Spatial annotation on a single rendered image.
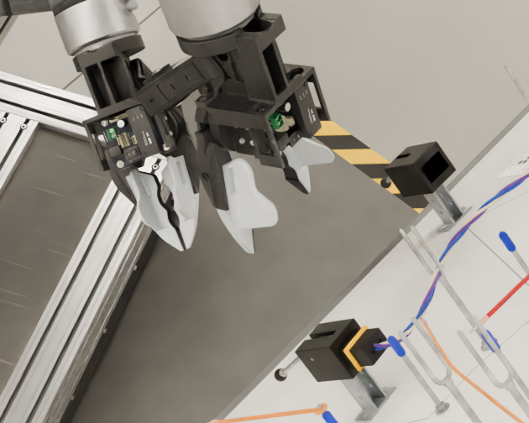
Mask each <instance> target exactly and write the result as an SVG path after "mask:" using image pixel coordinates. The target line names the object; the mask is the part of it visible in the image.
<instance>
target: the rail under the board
mask: <svg viewBox="0 0 529 423"><path fill-rule="evenodd" d="M528 113H529V104H528V105H527V106H526V107H525V108H524V109H523V110H522V111H521V112H520V113H519V114H518V115H517V116H516V117H515V118H514V119H513V120H512V121H511V122H510V123H509V124H508V125H507V126H506V127H505V128H504V129H503V130H502V131H501V132H500V133H499V134H498V135H497V136H496V137H495V138H494V139H493V140H492V141H491V142H490V143H489V144H488V145H487V146H486V147H485V148H484V149H483V150H482V151H481V152H480V153H479V154H478V155H477V156H476V157H475V158H474V159H473V160H472V161H471V162H470V163H469V164H468V165H467V166H466V167H465V168H464V169H463V170H462V171H461V172H460V173H459V174H458V175H457V176H456V177H455V178H454V179H453V180H452V181H451V182H450V183H449V184H448V185H447V186H446V187H447V189H448V191H449V192H450V191H451V190H452V189H453V188H454V187H455V186H456V185H457V184H458V183H459V182H460V181H461V180H462V179H463V178H464V177H465V176H466V175H467V174H468V173H469V172H470V171H471V170H472V169H473V168H474V167H475V166H476V165H477V164H478V163H479V162H480V161H481V160H482V159H483V158H484V157H485V156H486V155H487V154H488V153H489V152H490V151H491V150H492V149H493V148H494V147H495V146H496V145H497V144H498V143H499V142H500V141H501V140H502V139H503V138H504V137H505V136H506V135H507V134H508V133H509V132H510V131H511V130H512V129H513V128H514V127H515V126H516V125H517V124H518V123H519V122H520V121H521V120H522V119H523V118H524V117H525V116H526V115H527V114H528ZM432 209H433V208H432V206H431V205H430V203H429V204H428V205H427V206H426V207H425V208H424V209H423V210H422V211H421V212H420V213H419V214H418V215H417V216H416V217H415V218H414V220H413V221H412V222H411V223H410V224H409V225H408V226H407V227H406V228H405V229H404V230H403V231H404V232H405V233H406V235H407V234H408V233H409V232H410V231H411V226H414V227H415V226H416V225H417V224H418V223H419V222H420V221H421V220H422V219H423V218H424V217H425V216H426V215H427V214H428V213H429V212H430V211H431V210H432ZM402 239H403V237H402V236H401V234H399V235H398V236H397V237H396V238H395V239H394V240H393V241H392V242H391V243H390V244H389V245H388V246H387V247H386V248H385V249H384V250H383V251H382V252H381V253H380V254H379V255H378V256H377V257H376V258H375V259H374V260H373V261H372V262H371V263H370V264H369V265H368V266H367V267H366V268H365V269H364V270H363V271H362V272H361V273H360V274H359V275H358V276H357V277H356V278H355V279H354V280H353V281H352V282H351V283H350V284H349V285H348V286H347V287H346V288H345V289H344V290H343V291H342V292H341V293H340V294H339V295H338V296H337V297H336V298H335V299H334V300H333V301H332V302H331V303H330V304H329V305H328V306H327V307H326V308H325V309H324V310H323V311H322V312H321V313H320V314H319V315H318V316H317V317H316V318H315V319H314V320H313V321H312V322H311V323H310V324H309V325H308V326H307V327H306V328H305V329H304V330H303V331H302V332H301V333H300V334H299V335H298V336H297V337H296V338H295V339H294V340H293V341H292V342H291V343H290V344H289V345H288V346H287V347H286V348H285V349H284V350H283V351H282V352H281V353H280V354H279V355H278V356H277V357H276V358H275V359H274V360H273V361H272V362H271V363H270V364H269V365H268V366H267V367H266V368H265V369H264V370H263V371H262V372H261V373H260V374H259V375H258V376H257V377H256V378H255V379H254V380H253V381H252V382H251V383H250V384H249V385H248V386H247V387H246V388H245V389H244V390H243V391H242V392H241V393H240V394H239V395H238V396H237V397H236V398H235V399H234V400H233V401H232V402H231V403H230V404H229V405H228V406H227V407H226V408H225V409H224V410H223V411H222V412H221V413H220V414H219V415H218V416H217V417H216V418H215V419H214V420H224V419H225V418H226V417H227V416H228V415H229V414H230V413H231V412H232V411H233V410H234V409H235V408H236V407H237V406H238V405H239V404H240V403H241V402H242V401H243V400H244V399H245V398H246V397H247V396H248V395H249V394H250V393H251V392H252V391H253V390H254V389H255V388H256V387H257V386H258V385H259V384H260V382H261V381H262V380H263V379H264V378H265V377H266V376H267V375H268V374H269V373H270V372H271V371H272V370H273V369H274V368H275V367H276V366H277V365H278V364H279V363H280V362H281V361H282V360H283V359H284V358H285V357H286V356H287V355H288V354H289V353H290V352H291V351H292V350H293V349H294V348H295V347H296V346H297V345H298V344H299V343H300V342H301V341H302V340H303V339H304V338H305V337H306V336H307V335H308V334H309V333H310V332H311V331H312V330H313V329H314V328H315V327H316V326H317V325H318V324H319V323H320V322H321V321H322V320H323V319H324V318H325V317H326V316H327V315H328V314H329V313H330V312H331V311H332V310H333V309H334V308H335V307H336V306H337V305H338V304H339V303H340V302H341V301H342V300H343V299H344V298H345V297H346V296H347V295H348V294H349V293H350V292H351V291H352V290H353V289H354V288H355V287H356V286H357V285H358V283H359V282H360V281H361V280H362V279H363V278H364V277H365V276H366V275H367V274H368V273H369V272H370V271H371V270H372V269H373V268H374V267H375V266H376V265H377V264H378V263H379V262H380V261H381V260H382V259H383V258H384V257H385V256H386V255H387V254H388V253H389V252H390V251H391V250H392V249H393V248H394V247H395V246H396V245H397V244H398V243H399V242H400V241H401V240H402Z"/></svg>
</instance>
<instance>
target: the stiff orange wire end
mask: <svg viewBox="0 0 529 423"><path fill-rule="evenodd" d="M321 405H322V407H323V408H322V409H321V410H320V409H319V408H317V407H316V408H310V409H304V410H292V411H285V412H278V413H272V414H265V415H252V416H246V417H239V418H232V419H226V420H211V421H210V422H207V423H234V422H241V421H248V420H261V419H268V418H275V417H281V416H288V415H301V414H308V413H315V415H320V414H322V413H323V412H324V411H325V410H326V409H327V404H325V403H322V404H321Z"/></svg>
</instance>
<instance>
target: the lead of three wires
mask: <svg viewBox="0 0 529 423"><path fill-rule="evenodd" d="M440 275H441V271H440V270H439V269H436V270H435V272H434V274H433V276H432V278H431V281H430V284H429V287H428V291H427V294H426V296H425V298H424V300H423V302H422V305H421V307H420V309H419V311H418V313H417V315H416V319H417V320H418V321H419V323H420V322H421V320H420V317H422V318H423V317H424V316H425V313H426V311H427V307H428V306H429V304H430V302H431V300H432V297H433V295H434V292H435V289H436V283H437V282H438V280H439V277H440ZM415 328H416V326H415V325H414V324H413V322H411V323H410V324H409V325H408V326H407V328H406V329H405V330H404V331H403V333H404V334H405V335H406V337H408V336H409V335H410V334H411V332H412V331H413V330H414V329H415ZM374 347H377V348H375V350H376V351H377V350H382V349H386V348H388V347H390V344H389V343H388V341H386V342H382V343H379V344H374Z"/></svg>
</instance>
